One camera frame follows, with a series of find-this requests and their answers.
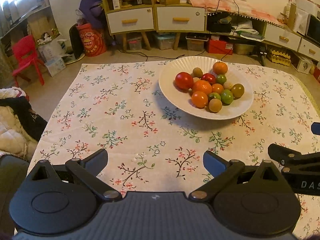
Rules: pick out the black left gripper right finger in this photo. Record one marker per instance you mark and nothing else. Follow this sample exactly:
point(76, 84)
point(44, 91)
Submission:
point(226, 174)

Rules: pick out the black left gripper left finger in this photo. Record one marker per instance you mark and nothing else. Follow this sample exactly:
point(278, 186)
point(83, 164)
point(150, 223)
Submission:
point(75, 181)

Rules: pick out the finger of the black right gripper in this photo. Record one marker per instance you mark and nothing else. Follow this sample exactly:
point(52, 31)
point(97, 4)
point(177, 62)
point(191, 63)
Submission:
point(286, 156)
point(315, 128)

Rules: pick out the brown longan fruit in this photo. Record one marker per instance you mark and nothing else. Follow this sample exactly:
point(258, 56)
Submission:
point(215, 105)
point(197, 72)

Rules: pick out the small orange tomato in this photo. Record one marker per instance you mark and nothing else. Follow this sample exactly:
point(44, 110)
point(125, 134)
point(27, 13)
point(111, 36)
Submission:
point(217, 88)

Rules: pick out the orange tangerine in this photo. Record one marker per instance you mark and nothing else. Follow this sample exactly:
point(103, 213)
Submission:
point(202, 86)

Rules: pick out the small red tomato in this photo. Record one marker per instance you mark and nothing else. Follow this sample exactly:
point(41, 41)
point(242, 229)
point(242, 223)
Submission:
point(210, 78)

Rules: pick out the large red tomato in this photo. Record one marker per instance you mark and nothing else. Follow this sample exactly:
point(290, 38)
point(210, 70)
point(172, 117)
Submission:
point(184, 81)

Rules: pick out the large orange mandarin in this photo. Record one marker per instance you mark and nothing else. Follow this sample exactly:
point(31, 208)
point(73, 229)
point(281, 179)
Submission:
point(220, 68)

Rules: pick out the floral tablecloth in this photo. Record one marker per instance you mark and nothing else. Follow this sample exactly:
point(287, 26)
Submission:
point(153, 145)

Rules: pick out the orange fruit on plate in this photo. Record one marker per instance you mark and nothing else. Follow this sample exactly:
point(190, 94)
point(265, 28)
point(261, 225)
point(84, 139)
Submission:
point(199, 99)

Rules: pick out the olive green tomato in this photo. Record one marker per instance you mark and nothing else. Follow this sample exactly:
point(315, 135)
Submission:
point(237, 90)

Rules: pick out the small brown fruit on plate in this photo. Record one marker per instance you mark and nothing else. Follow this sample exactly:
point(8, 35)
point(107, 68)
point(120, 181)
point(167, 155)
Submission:
point(228, 85)

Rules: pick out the red storage box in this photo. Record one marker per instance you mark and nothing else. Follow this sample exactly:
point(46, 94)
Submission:
point(219, 47)

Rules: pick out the orange printed bucket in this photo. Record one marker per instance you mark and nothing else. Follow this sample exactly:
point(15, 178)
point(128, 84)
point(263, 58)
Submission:
point(92, 40)

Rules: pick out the red plastic chair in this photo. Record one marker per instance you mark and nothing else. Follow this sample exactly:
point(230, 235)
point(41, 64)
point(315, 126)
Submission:
point(26, 55)

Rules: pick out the wooden bookshelf by window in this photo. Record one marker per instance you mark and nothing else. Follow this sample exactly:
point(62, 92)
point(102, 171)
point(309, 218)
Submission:
point(20, 18)

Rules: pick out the pink cloth on sideboard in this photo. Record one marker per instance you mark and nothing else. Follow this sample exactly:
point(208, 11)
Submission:
point(236, 7)

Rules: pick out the low cabinet white drawer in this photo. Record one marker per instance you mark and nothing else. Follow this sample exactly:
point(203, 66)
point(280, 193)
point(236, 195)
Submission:
point(180, 19)

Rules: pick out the purple plush toy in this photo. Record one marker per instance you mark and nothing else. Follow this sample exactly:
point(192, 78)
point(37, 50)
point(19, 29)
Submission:
point(92, 10)

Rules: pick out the wooden shelf cabinet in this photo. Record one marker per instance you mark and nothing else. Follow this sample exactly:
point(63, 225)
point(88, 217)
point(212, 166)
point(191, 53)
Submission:
point(126, 16)

